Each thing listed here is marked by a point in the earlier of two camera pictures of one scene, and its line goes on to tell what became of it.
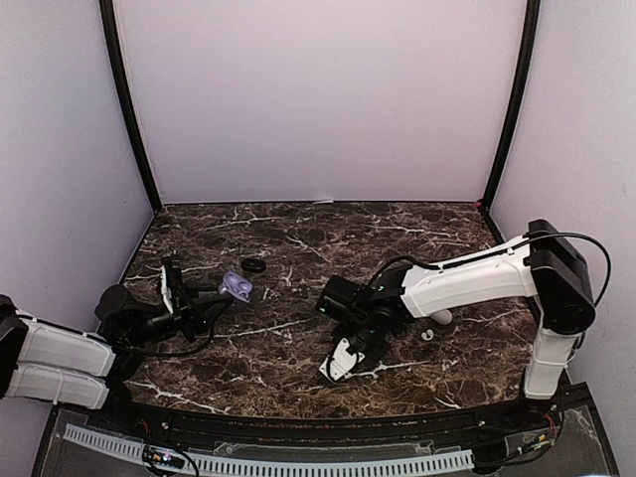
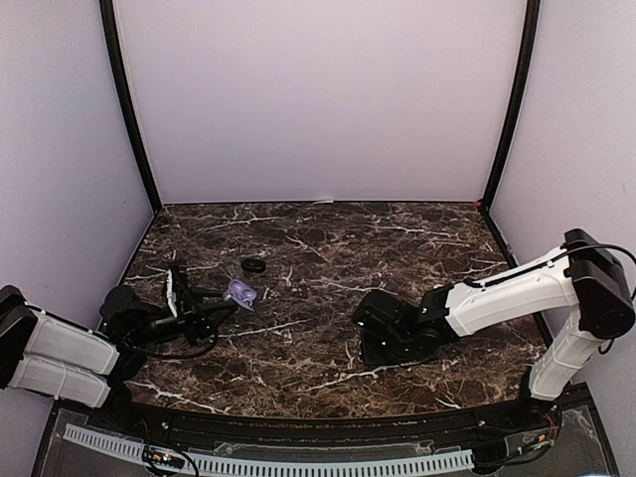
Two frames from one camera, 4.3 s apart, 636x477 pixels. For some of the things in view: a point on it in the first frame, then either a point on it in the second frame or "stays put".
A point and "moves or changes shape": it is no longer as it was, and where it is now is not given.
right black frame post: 519,92 stays put
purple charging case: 238,285 moves or changes shape
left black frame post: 108,16 stays put
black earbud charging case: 253,265 stays put
